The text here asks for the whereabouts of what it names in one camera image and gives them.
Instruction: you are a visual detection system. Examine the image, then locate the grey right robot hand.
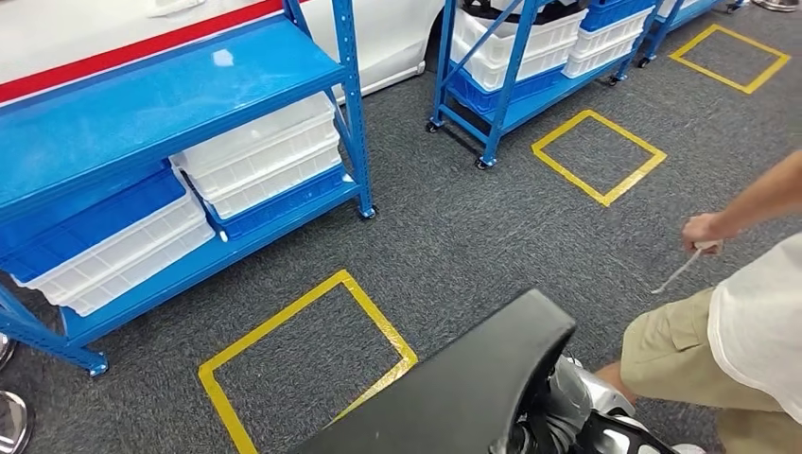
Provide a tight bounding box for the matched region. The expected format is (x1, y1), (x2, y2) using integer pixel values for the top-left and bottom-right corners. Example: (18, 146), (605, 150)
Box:
(500, 356), (636, 454)

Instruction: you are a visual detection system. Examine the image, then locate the person's hand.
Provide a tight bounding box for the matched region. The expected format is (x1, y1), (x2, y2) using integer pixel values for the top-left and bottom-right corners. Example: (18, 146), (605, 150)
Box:
(681, 213), (724, 255)

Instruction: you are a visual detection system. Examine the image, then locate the white stick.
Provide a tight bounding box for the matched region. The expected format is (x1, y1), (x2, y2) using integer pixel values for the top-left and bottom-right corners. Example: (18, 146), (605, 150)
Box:
(650, 239), (723, 296)

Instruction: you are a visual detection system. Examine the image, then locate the black plastic car part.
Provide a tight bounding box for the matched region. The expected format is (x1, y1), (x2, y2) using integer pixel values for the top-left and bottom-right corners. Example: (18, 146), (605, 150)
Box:
(290, 288), (578, 454)

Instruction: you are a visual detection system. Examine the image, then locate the person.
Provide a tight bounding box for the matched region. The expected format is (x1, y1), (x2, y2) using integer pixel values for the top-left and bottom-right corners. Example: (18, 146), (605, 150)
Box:
(595, 149), (802, 454)

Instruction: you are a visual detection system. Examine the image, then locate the yellow floor tape square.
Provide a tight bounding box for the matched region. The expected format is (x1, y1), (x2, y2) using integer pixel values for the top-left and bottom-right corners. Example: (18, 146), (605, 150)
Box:
(198, 269), (419, 454)
(531, 109), (668, 208)
(668, 24), (792, 96)

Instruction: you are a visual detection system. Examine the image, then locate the white plastic crate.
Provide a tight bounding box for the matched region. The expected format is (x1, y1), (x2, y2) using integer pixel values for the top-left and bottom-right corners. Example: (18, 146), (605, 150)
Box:
(562, 37), (640, 79)
(56, 218), (217, 318)
(460, 40), (574, 94)
(170, 92), (340, 189)
(452, 7), (589, 64)
(199, 145), (344, 220)
(573, 7), (654, 59)
(10, 190), (211, 296)

